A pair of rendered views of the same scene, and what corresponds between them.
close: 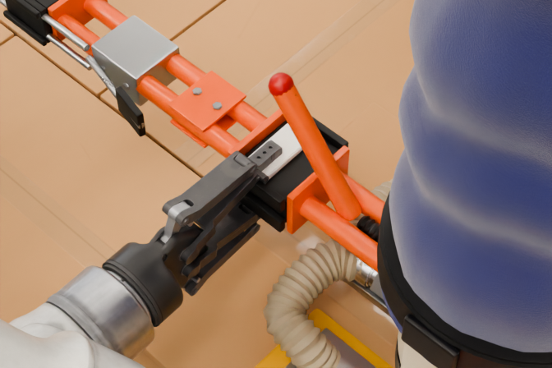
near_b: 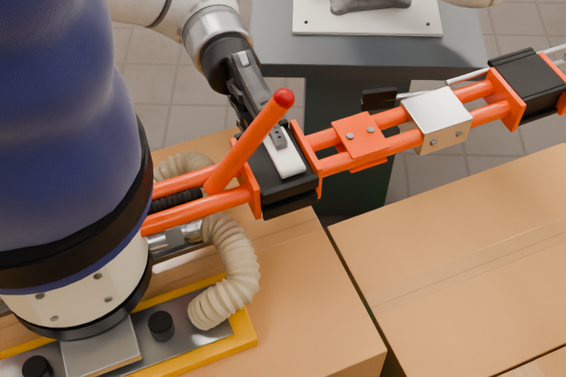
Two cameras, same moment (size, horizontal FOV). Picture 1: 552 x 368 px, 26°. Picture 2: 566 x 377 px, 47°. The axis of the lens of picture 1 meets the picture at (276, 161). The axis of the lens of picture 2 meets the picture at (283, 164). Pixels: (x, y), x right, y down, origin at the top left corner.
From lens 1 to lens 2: 1.05 m
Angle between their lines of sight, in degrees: 62
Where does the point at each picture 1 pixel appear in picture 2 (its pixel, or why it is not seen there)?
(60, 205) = (499, 266)
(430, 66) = not seen: outside the picture
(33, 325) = not seen: outside the picture
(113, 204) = (490, 300)
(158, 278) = (215, 55)
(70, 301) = (220, 8)
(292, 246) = (270, 227)
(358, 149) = (338, 312)
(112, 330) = (193, 27)
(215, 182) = (255, 83)
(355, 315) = not seen: hidden behind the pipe
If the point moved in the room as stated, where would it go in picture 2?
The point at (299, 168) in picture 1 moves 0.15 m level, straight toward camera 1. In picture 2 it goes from (261, 161) to (152, 118)
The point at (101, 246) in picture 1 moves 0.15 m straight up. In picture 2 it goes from (455, 280) to (472, 240)
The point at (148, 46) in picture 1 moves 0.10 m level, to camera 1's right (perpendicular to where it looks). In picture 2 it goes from (432, 115) to (407, 175)
